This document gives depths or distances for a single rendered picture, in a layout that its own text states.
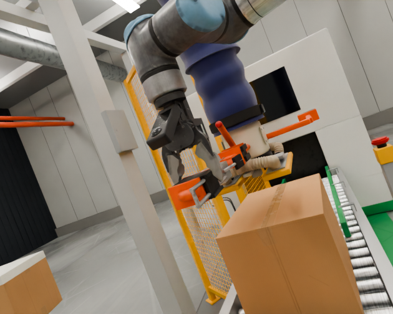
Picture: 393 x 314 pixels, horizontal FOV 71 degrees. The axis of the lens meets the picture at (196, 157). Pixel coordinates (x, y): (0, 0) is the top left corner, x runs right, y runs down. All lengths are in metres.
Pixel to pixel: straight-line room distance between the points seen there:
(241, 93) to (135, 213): 1.25
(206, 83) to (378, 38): 9.41
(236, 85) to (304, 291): 0.77
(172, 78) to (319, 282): 0.83
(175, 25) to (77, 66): 1.65
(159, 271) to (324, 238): 1.34
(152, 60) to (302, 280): 0.86
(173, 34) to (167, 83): 0.09
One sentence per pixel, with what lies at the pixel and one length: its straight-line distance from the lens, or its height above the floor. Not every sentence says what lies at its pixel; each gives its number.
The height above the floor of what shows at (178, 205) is 1.19.
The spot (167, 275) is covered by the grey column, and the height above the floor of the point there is 0.56.
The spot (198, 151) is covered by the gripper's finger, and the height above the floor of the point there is 1.28.
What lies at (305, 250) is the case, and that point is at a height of 0.84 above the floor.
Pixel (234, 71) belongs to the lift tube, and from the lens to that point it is 1.09.
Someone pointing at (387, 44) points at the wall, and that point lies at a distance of 10.35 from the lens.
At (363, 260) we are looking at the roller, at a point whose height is 0.55.
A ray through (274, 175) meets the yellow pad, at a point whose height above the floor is 1.11.
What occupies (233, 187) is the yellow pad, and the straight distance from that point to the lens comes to 1.03.
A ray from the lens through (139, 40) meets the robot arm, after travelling 0.62.
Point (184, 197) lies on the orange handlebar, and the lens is 0.54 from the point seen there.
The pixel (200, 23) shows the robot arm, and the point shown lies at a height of 1.49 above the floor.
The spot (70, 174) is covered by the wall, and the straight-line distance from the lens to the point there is 13.14.
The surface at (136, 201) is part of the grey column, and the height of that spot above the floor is 1.12.
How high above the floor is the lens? 1.28
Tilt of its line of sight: 1 degrees down
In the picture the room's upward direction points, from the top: 21 degrees counter-clockwise
